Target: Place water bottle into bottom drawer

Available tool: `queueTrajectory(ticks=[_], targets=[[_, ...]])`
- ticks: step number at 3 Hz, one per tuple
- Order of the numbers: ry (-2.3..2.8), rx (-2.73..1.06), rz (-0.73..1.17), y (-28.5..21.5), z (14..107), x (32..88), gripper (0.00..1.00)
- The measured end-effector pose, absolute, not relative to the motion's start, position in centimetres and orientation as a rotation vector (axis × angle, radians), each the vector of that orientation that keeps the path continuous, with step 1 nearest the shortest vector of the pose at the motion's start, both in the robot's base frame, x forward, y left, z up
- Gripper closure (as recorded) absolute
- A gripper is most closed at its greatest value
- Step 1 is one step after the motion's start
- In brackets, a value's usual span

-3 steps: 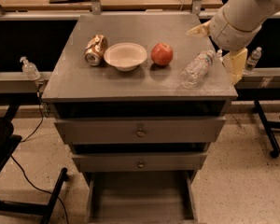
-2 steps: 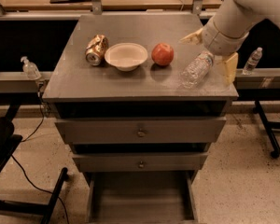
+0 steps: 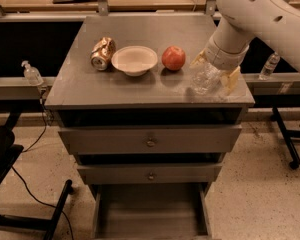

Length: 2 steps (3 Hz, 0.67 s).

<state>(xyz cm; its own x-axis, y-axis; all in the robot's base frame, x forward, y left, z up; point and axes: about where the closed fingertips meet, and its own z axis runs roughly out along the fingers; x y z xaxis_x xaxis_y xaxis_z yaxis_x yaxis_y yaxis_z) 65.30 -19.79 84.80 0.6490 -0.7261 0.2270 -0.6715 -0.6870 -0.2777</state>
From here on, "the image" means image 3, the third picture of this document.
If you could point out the grey middle drawer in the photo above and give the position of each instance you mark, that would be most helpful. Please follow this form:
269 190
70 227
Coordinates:
149 173

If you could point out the grey top drawer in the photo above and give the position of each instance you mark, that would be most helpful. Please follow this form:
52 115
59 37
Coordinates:
149 140

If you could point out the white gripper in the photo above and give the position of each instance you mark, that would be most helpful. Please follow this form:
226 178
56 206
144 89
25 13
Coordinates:
223 59

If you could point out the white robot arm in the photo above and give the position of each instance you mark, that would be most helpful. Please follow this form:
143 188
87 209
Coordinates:
274 22

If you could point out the clear hand sanitizer bottle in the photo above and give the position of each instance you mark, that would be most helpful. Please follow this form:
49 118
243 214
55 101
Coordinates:
32 74

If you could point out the crushed gold soda can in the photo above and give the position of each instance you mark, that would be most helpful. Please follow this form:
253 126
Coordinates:
102 53

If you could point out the grey open bottom drawer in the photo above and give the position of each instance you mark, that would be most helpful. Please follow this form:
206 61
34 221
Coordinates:
170 211

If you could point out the black stand base left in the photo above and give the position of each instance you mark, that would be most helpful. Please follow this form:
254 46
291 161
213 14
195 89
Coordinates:
10 152

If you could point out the red apple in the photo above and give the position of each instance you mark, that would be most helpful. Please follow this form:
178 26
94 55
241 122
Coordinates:
173 58

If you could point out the white paper bowl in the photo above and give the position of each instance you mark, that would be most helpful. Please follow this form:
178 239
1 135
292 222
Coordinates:
134 60

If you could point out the grey drawer cabinet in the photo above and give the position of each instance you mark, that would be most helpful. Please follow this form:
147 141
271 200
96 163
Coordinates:
84 97

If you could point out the clear plastic water bottle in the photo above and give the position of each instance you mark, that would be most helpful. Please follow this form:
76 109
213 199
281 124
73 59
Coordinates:
205 78

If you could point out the background water bottle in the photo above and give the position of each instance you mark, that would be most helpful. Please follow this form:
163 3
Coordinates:
269 66

